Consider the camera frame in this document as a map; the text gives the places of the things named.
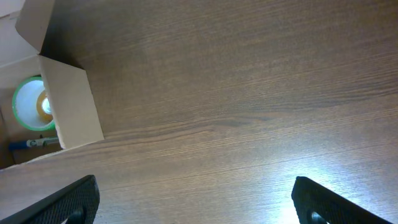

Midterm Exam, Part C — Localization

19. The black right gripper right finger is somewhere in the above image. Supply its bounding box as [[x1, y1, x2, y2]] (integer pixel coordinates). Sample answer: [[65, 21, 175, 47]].
[[291, 176, 390, 224]]

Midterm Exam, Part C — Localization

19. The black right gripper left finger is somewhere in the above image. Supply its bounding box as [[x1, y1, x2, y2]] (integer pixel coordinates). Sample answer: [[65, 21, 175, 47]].
[[1, 175, 100, 224]]

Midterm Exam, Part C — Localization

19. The blue marker pen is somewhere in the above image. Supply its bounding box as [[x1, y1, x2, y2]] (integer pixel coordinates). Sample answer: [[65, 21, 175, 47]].
[[8, 137, 59, 151]]

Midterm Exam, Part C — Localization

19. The yellow tape roll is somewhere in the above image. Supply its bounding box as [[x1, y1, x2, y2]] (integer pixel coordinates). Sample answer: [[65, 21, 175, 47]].
[[36, 90, 53, 123]]

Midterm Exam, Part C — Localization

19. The green tape roll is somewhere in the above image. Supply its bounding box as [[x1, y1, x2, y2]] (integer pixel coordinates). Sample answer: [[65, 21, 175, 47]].
[[12, 76, 55, 131]]

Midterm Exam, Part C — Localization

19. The open cardboard box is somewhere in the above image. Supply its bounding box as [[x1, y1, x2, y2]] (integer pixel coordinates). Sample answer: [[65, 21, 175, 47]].
[[1, 0, 104, 169]]

